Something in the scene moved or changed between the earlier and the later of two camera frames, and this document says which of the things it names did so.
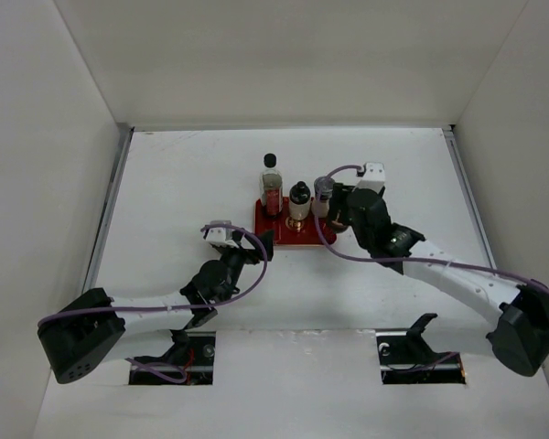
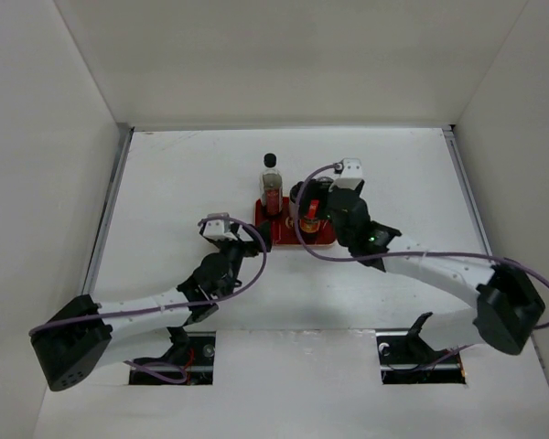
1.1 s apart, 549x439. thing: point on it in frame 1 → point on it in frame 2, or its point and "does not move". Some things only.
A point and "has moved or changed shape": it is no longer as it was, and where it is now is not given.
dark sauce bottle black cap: x=271 y=186 does not move
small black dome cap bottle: x=299 y=206 does not move
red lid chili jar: x=338 y=226 has moved or changed shape
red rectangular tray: x=287 y=231 does not move
